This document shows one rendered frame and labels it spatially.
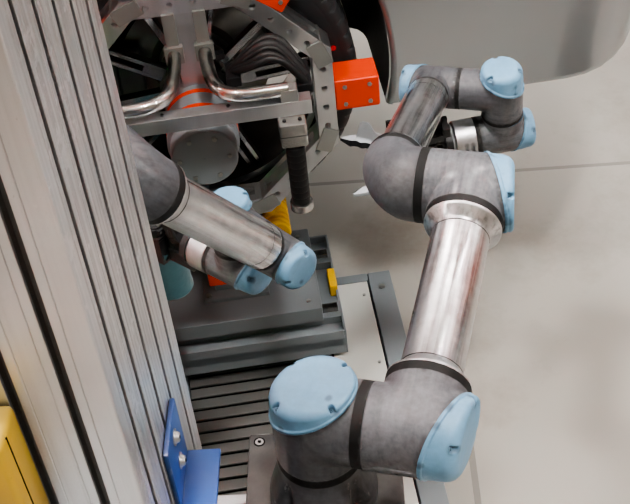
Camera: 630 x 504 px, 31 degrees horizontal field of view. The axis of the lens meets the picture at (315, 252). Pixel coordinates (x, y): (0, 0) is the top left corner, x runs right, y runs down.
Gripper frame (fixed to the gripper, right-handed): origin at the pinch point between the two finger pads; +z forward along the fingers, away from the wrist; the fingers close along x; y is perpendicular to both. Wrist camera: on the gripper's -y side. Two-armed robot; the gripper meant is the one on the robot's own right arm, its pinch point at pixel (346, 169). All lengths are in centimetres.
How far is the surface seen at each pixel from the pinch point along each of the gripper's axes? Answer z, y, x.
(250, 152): 18.2, -19.7, -29.6
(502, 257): -42, -93, -46
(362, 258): -4, -92, -55
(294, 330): 17, -71, -19
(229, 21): 17.1, 5.7, -42.7
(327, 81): -0.1, 2.8, -22.0
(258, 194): 18.0, -23.1, -20.1
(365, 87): -7.4, -0.2, -21.6
